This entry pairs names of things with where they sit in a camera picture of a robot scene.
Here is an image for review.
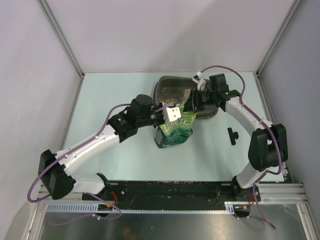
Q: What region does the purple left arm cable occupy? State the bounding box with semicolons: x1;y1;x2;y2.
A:
26;101;176;221

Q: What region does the beige cat litter pile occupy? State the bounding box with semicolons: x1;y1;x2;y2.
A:
159;87;191;105

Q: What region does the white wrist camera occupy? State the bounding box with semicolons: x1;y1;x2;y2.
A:
192;71;207;92
162;106;181;123

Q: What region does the green litter bag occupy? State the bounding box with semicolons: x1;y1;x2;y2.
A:
154;105;197;149

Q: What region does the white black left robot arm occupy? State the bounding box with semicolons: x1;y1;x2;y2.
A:
38;94;165;200

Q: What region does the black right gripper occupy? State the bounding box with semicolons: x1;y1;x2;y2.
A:
180;87;217;113

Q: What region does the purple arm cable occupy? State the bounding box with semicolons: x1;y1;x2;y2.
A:
199;65;285;230
26;101;176;221

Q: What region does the aluminium frame rail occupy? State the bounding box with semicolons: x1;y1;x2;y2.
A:
36;183;308;204

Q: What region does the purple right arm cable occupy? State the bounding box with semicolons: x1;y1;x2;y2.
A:
199;65;285;230

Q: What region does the black bag clip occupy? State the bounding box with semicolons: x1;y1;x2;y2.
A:
227;127;239;146

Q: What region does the white slotted cable duct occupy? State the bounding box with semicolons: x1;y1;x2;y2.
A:
46;202;248;214

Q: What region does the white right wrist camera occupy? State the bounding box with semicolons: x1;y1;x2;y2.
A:
192;71;207;92

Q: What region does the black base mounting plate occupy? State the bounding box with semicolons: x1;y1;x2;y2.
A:
96;180;261;202

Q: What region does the dark grey litter box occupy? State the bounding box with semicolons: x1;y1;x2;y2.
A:
153;75;218;120

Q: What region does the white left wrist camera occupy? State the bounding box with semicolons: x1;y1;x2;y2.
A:
162;106;181;123

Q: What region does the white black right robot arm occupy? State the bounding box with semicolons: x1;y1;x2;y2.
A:
185;72;288;201

